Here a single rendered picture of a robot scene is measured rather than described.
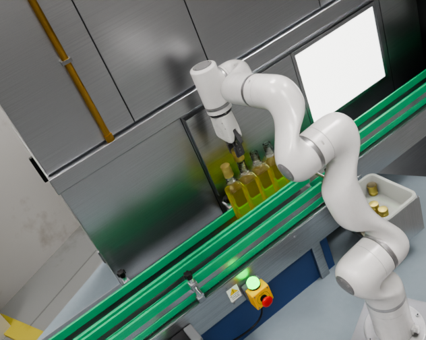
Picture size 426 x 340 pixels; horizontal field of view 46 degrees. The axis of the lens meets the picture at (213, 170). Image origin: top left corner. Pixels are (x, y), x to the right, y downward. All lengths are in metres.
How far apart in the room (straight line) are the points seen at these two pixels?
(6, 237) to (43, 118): 2.52
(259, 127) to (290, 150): 0.69
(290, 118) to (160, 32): 0.60
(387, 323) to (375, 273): 0.26
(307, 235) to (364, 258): 0.44
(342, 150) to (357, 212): 0.17
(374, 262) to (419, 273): 0.55
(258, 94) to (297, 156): 0.19
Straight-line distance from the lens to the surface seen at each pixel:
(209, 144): 1.79
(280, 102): 1.23
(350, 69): 2.12
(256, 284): 1.71
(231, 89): 1.39
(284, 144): 1.22
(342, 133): 1.27
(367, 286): 1.44
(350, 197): 1.32
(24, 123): 1.58
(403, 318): 1.67
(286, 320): 1.93
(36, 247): 4.20
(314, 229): 1.85
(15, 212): 4.05
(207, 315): 1.74
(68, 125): 1.60
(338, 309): 1.91
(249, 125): 1.86
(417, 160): 2.67
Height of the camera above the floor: 2.24
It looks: 32 degrees down
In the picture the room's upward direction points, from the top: 24 degrees counter-clockwise
